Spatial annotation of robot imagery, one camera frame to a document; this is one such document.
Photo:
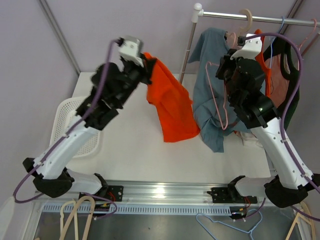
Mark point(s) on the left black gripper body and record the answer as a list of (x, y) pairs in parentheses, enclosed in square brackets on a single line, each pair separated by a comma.
[(136, 74)]

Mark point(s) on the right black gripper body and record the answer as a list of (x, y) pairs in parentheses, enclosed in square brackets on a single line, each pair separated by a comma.
[(226, 70)]

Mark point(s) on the blue grey t shirt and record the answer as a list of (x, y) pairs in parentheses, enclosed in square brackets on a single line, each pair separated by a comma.
[(211, 110)]

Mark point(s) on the pink wire hanger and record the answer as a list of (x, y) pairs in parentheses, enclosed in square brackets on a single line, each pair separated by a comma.
[(217, 47)]

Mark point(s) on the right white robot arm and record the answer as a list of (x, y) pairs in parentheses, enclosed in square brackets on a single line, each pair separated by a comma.
[(243, 78)]

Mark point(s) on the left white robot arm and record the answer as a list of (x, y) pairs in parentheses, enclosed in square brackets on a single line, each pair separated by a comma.
[(111, 88)]

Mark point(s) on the green and pink shirt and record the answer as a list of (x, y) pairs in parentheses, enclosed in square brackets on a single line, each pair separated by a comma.
[(283, 73)]

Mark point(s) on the wooden hanger bottom right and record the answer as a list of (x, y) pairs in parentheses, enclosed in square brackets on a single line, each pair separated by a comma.
[(302, 228)]

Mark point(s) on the metal clothes rack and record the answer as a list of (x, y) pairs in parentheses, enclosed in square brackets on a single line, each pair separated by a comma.
[(198, 12)]

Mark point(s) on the wooden hangers bottom left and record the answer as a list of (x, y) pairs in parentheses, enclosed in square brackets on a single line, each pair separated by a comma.
[(73, 216)]

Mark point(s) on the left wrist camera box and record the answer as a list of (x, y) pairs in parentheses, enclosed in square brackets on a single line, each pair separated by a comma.
[(129, 49)]

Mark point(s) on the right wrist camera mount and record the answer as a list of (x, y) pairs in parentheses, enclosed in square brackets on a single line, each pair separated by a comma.
[(251, 46)]

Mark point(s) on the blue wire hanger on rail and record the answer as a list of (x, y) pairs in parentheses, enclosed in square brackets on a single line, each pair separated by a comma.
[(272, 39)]

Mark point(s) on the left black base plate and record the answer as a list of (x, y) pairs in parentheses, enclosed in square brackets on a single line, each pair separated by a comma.
[(110, 192)]

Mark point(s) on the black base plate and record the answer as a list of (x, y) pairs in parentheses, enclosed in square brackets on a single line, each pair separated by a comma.
[(110, 192), (222, 195)]

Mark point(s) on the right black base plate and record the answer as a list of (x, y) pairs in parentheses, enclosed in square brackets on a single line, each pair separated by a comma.
[(222, 195)]

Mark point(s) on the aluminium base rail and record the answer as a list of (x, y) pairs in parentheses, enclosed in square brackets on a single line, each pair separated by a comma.
[(154, 186)]

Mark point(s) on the blue wire hanger on floor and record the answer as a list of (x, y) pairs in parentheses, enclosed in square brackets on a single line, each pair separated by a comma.
[(248, 232)]

